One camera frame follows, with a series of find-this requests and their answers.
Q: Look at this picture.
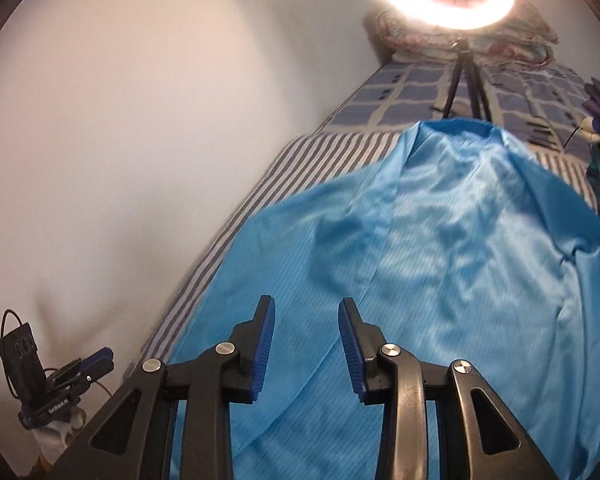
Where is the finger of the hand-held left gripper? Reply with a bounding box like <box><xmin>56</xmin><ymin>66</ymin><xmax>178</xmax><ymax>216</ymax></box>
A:
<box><xmin>78</xmin><ymin>348</ymin><xmax>116</xmax><ymax>385</ymax></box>

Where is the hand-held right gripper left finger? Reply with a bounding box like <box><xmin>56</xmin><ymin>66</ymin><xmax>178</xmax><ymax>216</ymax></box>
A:
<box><xmin>50</xmin><ymin>295</ymin><xmax>277</xmax><ymax>480</ymax></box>

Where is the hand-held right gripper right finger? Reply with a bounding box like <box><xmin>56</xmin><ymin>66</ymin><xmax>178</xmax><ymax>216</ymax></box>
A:
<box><xmin>338</xmin><ymin>297</ymin><xmax>561</xmax><ymax>480</ymax></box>

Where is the blue pinstriped work garment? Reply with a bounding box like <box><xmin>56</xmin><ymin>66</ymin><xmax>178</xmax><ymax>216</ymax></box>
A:
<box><xmin>167</xmin><ymin>117</ymin><xmax>600</xmax><ymax>480</ymax></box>

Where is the person's left hand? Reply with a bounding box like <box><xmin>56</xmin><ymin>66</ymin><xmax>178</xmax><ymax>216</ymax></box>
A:
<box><xmin>34</xmin><ymin>406</ymin><xmax>84</xmax><ymax>461</ymax></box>

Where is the grey white striped blanket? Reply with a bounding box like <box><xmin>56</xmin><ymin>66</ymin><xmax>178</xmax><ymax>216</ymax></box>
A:
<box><xmin>124</xmin><ymin>130</ymin><xmax>600</xmax><ymax>381</ymax></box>

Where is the blue checkered bed sheet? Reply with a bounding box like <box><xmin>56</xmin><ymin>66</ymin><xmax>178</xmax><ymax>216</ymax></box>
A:
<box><xmin>320</xmin><ymin>57</ymin><xmax>600</xmax><ymax>151</ymax></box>

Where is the black tripod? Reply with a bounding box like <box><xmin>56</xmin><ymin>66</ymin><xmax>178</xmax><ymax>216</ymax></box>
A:
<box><xmin>432</xmin><ymin>40</ymin><xmax>493</xmax><ymax>121</ymax></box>

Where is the folded floral quilt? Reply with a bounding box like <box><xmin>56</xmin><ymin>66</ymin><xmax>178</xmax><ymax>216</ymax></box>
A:
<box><xmin>365</xmin><ymin>0</ymin><xmax>561</xmax><ymax>67</ymax></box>

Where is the thin black cable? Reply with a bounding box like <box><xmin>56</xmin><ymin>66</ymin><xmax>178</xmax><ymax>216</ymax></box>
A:
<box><xmin>561</xmin><ymin>124</ymin><xmax>589</xmax><ymax>149</ymax></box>

